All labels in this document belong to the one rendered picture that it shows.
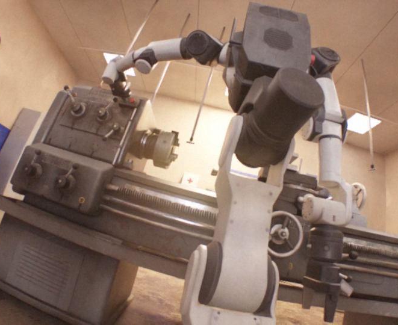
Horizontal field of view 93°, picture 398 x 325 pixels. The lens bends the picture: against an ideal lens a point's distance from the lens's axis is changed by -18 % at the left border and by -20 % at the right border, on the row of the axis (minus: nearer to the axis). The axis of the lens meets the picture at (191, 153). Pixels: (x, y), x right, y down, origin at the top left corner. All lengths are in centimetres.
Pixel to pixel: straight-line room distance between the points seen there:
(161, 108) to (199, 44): 447
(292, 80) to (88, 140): 118
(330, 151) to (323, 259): 28
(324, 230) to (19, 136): 475
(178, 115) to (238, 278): 476
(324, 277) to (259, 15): 73
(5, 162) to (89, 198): 376
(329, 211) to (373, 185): 561
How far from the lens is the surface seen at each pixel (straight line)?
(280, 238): 104
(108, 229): 129
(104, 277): 124
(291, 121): 48
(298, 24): 78
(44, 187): 130
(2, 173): 481
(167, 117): 510
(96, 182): 117
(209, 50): 81
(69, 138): 148
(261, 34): 70
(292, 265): 116
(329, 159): 68
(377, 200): 622
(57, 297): 136
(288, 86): 46
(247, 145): 56
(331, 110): 76
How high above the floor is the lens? 60
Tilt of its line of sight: 19 degrees up
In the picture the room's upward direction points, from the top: 16 degrees clockwise
